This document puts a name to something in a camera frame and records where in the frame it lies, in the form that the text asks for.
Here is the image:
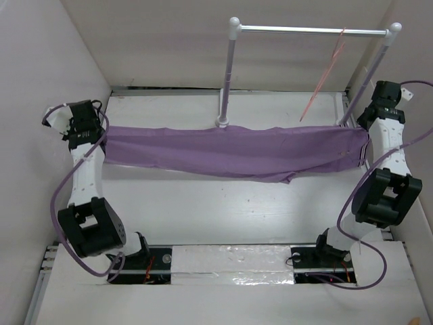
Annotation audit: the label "purple trousers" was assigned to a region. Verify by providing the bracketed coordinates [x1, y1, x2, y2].
[105, 126, 369, 183]

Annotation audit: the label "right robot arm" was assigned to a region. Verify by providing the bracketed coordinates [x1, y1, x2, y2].
[313, 81, 422, 267]

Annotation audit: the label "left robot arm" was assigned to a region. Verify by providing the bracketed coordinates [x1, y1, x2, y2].
[58, 100, 151, 269]

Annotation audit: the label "white clothes rack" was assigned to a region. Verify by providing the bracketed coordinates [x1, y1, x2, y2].
[214, 16, 403, 129]

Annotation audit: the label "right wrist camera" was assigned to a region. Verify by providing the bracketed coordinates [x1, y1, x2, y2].
[401, 87, 414, 102]

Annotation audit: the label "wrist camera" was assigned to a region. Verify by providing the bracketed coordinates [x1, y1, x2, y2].
[401, 87, 414, 102]
[41, 104, 72, 135]

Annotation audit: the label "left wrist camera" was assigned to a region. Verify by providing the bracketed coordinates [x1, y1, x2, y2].
[41, 104, 72, 135]

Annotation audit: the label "pink wire hanger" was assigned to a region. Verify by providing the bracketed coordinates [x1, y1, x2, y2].
[299, 28, 346, 122]

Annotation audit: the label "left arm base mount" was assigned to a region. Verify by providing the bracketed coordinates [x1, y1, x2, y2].
[107, 232, 173, 285]

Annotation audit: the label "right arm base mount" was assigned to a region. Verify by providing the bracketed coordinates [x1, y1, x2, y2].
[285, 229, 357, 284]

